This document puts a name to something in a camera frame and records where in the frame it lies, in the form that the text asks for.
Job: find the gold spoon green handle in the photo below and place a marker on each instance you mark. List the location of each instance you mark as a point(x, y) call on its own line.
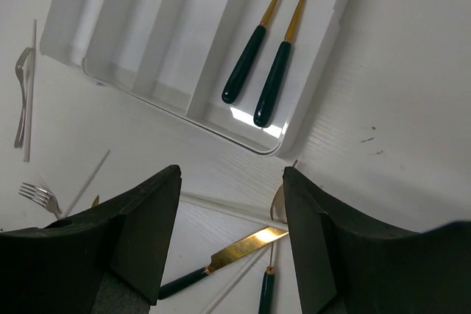
point(271, 89)
point(237, 78)

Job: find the gold knife green handle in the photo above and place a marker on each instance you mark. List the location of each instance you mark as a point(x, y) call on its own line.
point(95, 201)
point(229, 254)

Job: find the silver fork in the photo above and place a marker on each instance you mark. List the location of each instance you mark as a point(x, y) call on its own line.
point(42, 197)
point(19, 72)

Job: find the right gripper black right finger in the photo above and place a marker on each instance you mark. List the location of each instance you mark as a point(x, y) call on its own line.
point(347, 260)

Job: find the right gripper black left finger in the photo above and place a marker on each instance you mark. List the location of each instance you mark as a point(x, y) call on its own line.
point(107, 259)

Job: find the gold fork green handle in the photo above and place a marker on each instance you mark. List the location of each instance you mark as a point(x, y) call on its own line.
point(277, 213)

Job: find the white cutlery tray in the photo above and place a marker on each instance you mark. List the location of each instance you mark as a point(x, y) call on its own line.
point(178, 55)

